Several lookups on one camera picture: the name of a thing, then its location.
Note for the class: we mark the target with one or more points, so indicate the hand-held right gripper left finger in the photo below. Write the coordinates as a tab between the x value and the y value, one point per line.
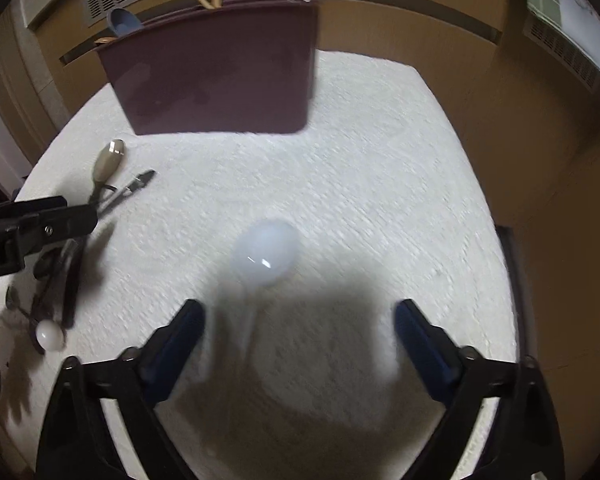
177	340

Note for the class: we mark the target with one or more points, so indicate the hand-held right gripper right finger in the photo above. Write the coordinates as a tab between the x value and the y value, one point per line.
422	347

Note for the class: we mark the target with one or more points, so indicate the green and white towel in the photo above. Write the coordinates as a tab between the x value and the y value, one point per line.
580	10

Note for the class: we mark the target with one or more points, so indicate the black utensil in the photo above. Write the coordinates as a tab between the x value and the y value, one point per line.
71	290

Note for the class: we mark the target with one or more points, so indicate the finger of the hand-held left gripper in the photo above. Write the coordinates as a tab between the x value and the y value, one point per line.
65	222
25	206

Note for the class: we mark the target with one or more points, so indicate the black metal tongs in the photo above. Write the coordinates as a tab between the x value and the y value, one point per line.
139	181

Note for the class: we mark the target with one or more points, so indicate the white ball-end utensil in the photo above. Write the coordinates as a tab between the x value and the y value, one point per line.
50	336

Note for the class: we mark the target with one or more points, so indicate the brown wooden spoon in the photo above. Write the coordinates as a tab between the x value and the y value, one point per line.
103	40

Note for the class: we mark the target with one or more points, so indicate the maroon plastic utensil box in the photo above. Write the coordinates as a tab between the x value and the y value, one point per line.
215	70

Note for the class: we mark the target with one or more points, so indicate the white textured tablecloth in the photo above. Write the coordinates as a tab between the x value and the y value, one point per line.
370	185

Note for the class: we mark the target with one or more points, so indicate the blue-grey plastic spoon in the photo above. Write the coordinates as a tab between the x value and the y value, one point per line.
122	20

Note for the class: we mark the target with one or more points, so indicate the white plastic spoon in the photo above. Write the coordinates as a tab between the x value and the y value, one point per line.
265	252

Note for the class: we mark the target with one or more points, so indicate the short grey vent grille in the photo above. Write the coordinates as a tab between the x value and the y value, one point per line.
560	50

